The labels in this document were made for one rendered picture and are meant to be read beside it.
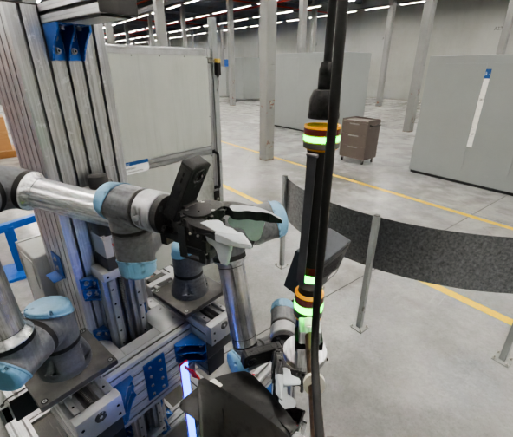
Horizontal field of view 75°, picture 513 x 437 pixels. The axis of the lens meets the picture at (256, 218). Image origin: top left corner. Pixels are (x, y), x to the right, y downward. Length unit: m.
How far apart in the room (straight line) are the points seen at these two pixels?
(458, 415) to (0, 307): 2.37
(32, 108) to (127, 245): 0.58
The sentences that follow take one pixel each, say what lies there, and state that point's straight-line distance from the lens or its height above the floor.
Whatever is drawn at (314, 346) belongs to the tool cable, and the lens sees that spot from 0.42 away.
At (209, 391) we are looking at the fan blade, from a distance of 0.58.
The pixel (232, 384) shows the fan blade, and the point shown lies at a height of 1.18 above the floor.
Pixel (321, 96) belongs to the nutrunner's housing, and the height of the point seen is 1.85.
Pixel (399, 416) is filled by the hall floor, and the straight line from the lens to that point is 2.45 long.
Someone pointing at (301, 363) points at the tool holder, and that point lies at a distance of 0.56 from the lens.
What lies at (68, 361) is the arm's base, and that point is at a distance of 1.21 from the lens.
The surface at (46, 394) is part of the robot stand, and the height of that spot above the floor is 1.04.
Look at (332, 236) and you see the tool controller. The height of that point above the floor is 1.24.
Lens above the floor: 1.88
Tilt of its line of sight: 24 degrees down
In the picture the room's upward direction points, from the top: straight up
